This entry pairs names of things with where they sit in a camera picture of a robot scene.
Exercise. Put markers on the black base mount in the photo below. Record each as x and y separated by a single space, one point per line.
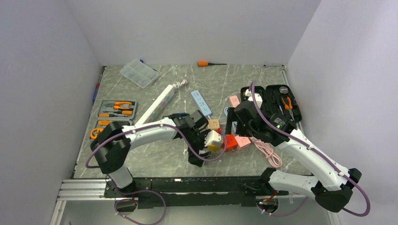
193 191

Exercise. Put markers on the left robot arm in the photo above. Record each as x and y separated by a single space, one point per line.
111 147

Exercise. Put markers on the pink cube socket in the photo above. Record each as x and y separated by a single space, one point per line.
242 142

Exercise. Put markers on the white power strip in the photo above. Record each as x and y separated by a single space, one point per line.
160 102

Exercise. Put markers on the orange handled screwdriver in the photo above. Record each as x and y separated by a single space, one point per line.
206 64

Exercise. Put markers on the light blue power strip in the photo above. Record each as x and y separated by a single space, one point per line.
204 108

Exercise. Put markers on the blue red pen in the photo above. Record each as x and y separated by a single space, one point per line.
96 89

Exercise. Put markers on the yellow cube socket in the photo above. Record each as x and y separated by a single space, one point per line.
213 147

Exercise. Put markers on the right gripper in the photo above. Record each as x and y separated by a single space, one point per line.
233 116

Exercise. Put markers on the beige cube socket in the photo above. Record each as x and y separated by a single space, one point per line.
213 124

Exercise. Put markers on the grey tool tray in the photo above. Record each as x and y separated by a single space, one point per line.
121 111

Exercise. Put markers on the clear plastic organizer box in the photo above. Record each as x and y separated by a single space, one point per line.
139 73

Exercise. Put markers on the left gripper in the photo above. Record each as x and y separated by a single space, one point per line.
194 158

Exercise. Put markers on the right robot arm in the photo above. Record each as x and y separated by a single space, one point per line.
323 179

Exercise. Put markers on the red cube socket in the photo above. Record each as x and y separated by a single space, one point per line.
231 143

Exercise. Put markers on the black tool case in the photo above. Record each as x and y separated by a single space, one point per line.
279 99

